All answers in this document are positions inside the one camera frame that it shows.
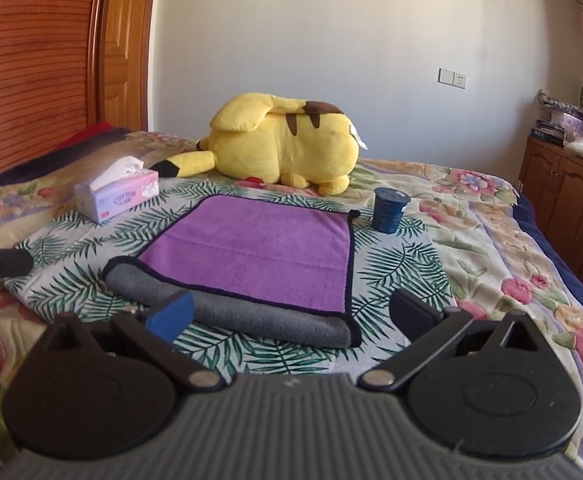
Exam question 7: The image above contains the purple and grey towel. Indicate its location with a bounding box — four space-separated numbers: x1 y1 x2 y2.
102 195 362 349

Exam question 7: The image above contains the palm leaf print cloth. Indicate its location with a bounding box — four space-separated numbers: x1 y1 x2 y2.
2 179 453 379

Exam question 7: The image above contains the floral bed quilt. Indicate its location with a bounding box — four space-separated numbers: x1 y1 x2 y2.
0 132 583 467

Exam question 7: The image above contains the dark blue blanket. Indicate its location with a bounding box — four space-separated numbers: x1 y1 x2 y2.
0 127 131 187

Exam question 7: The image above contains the dark blue cup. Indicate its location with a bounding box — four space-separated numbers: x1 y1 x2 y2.
372 188 411 234

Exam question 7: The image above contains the red pillow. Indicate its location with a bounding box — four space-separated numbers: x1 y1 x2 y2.
55 122 114 151

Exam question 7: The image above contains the pink white tissue box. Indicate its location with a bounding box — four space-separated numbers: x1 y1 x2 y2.
74 156 159 223

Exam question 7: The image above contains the wooden side cabinet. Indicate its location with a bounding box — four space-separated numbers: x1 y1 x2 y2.
518 136 583 284

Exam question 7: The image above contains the wooden slatted headboard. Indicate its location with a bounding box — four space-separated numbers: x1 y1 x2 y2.
0 0 96 174

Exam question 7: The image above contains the yellow Pikachu plush toy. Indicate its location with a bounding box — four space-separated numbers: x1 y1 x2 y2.
151 92 367 196

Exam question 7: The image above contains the stack of books and boxes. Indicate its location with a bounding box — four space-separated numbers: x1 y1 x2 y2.
530 90 583 148

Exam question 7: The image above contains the white wall socket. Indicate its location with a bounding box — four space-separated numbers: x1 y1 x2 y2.
438 68 467 89

